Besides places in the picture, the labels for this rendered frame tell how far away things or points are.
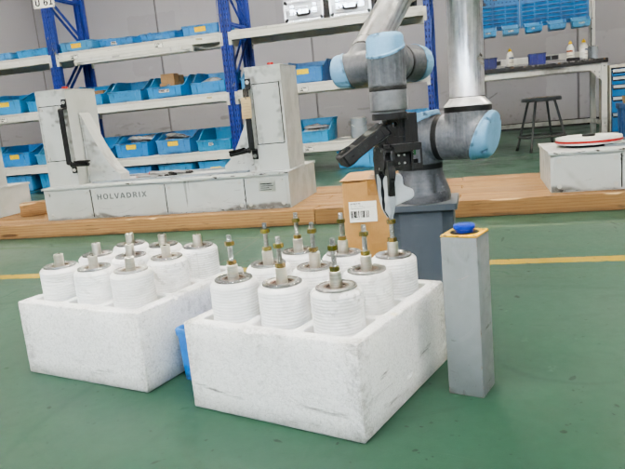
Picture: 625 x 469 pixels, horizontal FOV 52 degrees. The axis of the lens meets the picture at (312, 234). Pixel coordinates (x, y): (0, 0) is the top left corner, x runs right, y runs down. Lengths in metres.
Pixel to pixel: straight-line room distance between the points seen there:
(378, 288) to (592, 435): 0.43
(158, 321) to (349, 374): 0.52
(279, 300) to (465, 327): 0.35
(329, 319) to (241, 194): 2.29
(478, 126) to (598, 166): 1.63
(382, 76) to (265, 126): 2.10
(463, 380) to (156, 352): 0.65
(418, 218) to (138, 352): 0.76
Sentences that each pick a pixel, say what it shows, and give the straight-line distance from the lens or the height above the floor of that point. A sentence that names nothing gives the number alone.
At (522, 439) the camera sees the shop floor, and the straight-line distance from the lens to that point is 1.17.
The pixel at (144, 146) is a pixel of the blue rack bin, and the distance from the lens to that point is 6.59.
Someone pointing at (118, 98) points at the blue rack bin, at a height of 0.84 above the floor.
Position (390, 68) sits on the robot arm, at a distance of 1.29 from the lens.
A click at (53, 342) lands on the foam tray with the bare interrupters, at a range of 1.65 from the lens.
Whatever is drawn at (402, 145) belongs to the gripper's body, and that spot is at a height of 0.48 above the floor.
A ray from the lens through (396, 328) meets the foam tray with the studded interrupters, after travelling 1.21.
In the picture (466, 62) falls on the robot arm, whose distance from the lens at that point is 1.64.
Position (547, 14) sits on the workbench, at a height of 1.25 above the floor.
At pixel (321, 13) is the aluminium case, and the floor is 1.37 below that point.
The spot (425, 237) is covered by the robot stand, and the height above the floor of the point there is 0.21.
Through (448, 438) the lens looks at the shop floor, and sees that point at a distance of 1.17.
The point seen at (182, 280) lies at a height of 0.20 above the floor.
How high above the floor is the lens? 0.57
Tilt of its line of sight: 11 degrees down
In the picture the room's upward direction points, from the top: 6 degrees counter-clockwise
